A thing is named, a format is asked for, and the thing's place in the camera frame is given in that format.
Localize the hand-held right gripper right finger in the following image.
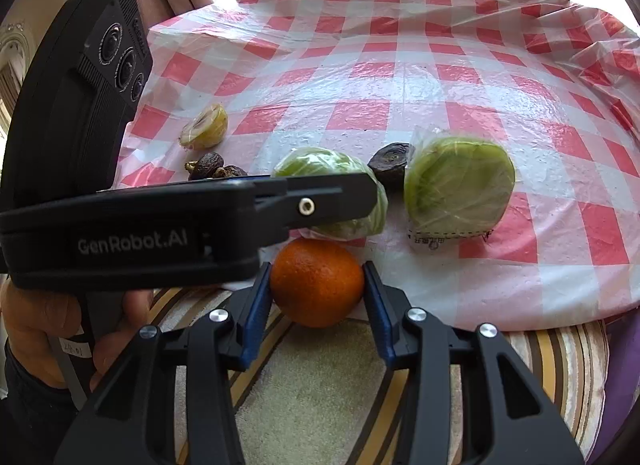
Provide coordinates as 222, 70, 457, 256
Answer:
361, 260, 586, 465

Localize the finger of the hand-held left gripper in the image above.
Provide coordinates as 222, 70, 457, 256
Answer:
252, 171, 379, 247

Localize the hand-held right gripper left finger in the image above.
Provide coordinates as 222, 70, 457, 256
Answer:
52, 260, 273, 465

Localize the green apple half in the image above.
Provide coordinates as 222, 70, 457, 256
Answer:
272, 147, 388, 241
404, 127, 516, 246

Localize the orange mandarin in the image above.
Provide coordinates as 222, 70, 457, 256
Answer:
270, 237, 365, 328

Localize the yellow apple half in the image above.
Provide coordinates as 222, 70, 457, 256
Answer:
180, 104, 229, 150

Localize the round white box purple rim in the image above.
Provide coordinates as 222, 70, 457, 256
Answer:
585, 315, 640, 465

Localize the person's left forearm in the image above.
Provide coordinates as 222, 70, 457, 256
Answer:
0, 340, 86, 465

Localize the person's left hand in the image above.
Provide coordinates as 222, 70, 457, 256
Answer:
0, 277, 153, 388

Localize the striped beige mat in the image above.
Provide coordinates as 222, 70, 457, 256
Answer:
145, 285, 611, 465

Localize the white ornate furniture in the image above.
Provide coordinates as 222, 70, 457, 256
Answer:
0, 20, 36, 113

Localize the red checkered plastic tablecloth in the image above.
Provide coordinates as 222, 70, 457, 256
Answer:
107, 0, 640, 331

